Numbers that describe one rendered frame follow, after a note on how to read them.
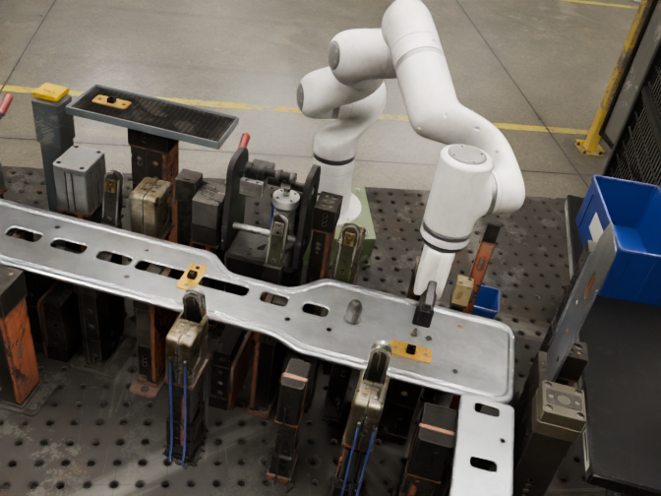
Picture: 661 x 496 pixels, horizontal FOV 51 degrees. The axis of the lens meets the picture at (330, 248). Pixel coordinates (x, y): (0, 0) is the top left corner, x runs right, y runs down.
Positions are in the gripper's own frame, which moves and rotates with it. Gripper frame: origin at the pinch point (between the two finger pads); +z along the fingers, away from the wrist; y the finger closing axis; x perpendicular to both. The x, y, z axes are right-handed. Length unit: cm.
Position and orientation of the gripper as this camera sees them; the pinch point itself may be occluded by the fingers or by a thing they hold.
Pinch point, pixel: (424, 304)
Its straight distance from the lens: 129.3
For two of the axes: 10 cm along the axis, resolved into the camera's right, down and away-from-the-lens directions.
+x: 9.7, 2.4, -1.0
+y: -2.2, 5.7, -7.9
